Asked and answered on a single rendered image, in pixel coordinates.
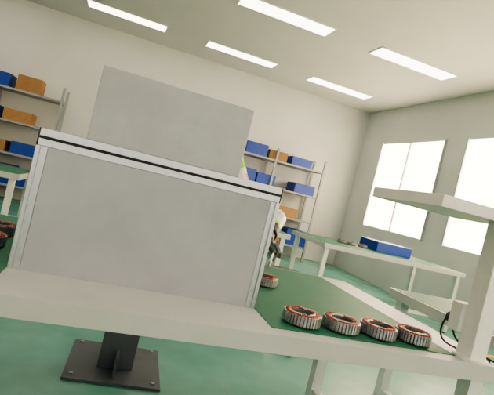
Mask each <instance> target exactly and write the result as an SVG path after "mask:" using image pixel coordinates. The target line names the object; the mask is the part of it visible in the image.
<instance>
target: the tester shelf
mask: <svg viewBox="0 0 494 395"><path fill-rule="evenodd" d="M36 144H37V145H41V146H44V147H50V148H53V149H57V150H62V151H66V152H70V153H73V154H79V155H82V156H86V157H89V158H95V159H99V160H102V161H108V162H111V163H115V164H118V165H124V166H128V167H131V168H135V169H140V170H144V171H147V172H153V173H157V174H160V175H163V176H169V177H172V178H176V179H182V180H186V181H189V182H192V183H198V184H201V185H205V186H208V187H215V188H218V189H221V190H227V191H230V192H234V193H237V194H244V195H247V196H250V197H254V198H259V199H263V200H266V201H273V202H276V203H279V204H280V202H281V199H282V193H283V190H284V189H282V188H279V187H273V186H270V185H267V184H263V183H258V182H254V181H251V180H247V179H242V178H238V177H235V176H230V175H227V174H223V173H220V172H214V171H211V170H208V169H202V168H199V167H195V166H192V165H187V164H184V163H180V162H177V161H171V160H168V159H164V158H159V157H155V156H152V155H149V154H144V153H140V152H137V151H134V150H128V149H125V148H121V147H116V146H112V145H109V144H105V143H101V142H97V141H94V140H88V139H85V138H81V137H78V136H72V135H69V134H66V133H62V132H57V131H54V130H51V129H45V128H42V127H40V129H39V132H38V138H37V142H36Z"/></svg>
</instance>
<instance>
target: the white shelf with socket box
mask: <svg viewBox="0 0 494 395"><path fill-rule="evenodd" d="M372 196H373V197H376V198H381V199H384V200H388V201H392V202H396V203H399V204H402V205H407V206H411V207H413V208H419V209H422V210H426V211H428V212H434V213H437V214H440V215H443V216H449V217H452V218H455V219H463V220H468V221H473V222H477V223H486V224H488V227H487V230H486V234H485V239H484V243H483V245H482V249H481V254H480V258H479V261H478V267H477V270H476V274H475V277H474V283H473V286H472V289H471V292H470V298H469V301H468V303H467V302H463V301H459V300H453V302H452V308H451V311H449V312H447V314H446V315H445V319H444V320H443V321H442V323H441V327H440V336H441V339H442V340H443V341H444V342H445V343H446V344H448V345H449V346H451V347H453V348H455V349H454V350H452V353H453V354H455V355H456V356H457V357H458V358H460V359H463V360H465V361H468V362H470V363H472V364H477V365H481V366H488V364H489V363H490V362H492V363H494V361H493V360H491V359H489V358H487V353H488V350H489V344H490V341H491V338H492V332H493V329H494V208H491V207H488V206H485V205H480V204H478V203H474V202H472V201H466V200H463V199H460V198H457V197H453V196H449V195H447V194H436V193H428V192H421V191H413V190H399V189H391V188H384V187H374V191H373V194H372ZM445 321H448V324H447V327H448V328H451V329H452V333H453V336H454V338H455V340H456V341H457V342H458V344H457V347H455V346H453V345H451V344H450V343H448V342H446V341H445V340H444V338H443V337H442V333H441V330H442V327H443V324H444V323H445ZM455 331H456V332H460V336H459V340H458V339H457V338H456V335H455Z"/></svg>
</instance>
